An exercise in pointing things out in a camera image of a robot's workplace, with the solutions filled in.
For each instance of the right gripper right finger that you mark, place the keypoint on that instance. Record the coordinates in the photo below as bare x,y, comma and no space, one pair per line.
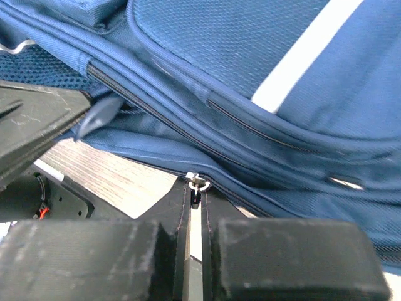
215,206

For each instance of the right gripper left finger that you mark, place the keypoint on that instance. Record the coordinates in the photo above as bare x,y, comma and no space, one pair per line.
170,280

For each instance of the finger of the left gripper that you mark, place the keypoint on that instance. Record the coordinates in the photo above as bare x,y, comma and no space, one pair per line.
31,117

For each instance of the navy blue student backpack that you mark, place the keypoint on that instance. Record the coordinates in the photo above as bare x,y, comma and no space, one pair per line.
290,108

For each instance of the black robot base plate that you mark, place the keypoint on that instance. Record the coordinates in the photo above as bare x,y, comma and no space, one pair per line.
44,192

